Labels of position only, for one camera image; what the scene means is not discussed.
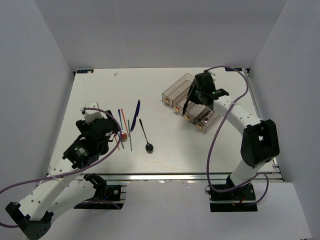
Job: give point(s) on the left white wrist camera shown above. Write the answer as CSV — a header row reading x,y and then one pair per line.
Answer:
x,y
91,115

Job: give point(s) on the clear four-compartment organizer tray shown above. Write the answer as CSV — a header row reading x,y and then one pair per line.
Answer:
x,y
175,96

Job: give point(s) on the aluminium right table rail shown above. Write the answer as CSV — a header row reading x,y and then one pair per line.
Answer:
x,y
259,144

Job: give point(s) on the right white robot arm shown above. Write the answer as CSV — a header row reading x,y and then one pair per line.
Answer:
x,y
233,113

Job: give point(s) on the left blue table label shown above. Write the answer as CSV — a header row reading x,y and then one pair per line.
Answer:
x,y
84,71

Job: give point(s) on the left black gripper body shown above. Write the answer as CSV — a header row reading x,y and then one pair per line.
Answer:
x,y
84,127

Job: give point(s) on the aluminium front table rail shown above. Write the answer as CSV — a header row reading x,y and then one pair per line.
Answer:
x,y
154,177

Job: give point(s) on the black spoon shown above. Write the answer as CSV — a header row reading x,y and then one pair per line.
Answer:
x,y
148,147

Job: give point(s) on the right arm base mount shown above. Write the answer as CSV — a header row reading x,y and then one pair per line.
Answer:
x,y
242,199

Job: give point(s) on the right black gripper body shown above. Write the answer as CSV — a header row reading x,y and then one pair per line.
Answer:
x,y
196,95

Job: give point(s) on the blue table label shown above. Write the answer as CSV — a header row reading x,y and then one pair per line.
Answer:
x,y
233,69
84,71

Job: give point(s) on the blue plastic knife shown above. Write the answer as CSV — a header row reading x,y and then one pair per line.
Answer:
x,y
136,114

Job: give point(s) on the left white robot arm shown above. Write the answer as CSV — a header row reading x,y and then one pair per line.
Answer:
x,y
35,214

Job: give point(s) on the black table knife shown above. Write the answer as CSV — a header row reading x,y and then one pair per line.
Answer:
x,y
185,107

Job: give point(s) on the aluminium table rail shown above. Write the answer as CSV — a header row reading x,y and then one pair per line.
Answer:
x,y
259,144
154,177

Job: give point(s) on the right blue table label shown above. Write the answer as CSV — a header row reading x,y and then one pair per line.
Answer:
x,y
233,69

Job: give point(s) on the colourful rainbow spoon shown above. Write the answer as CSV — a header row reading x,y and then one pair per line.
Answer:
x,y
123,134

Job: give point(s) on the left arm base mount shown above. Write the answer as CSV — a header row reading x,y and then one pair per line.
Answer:
x,y
107,196

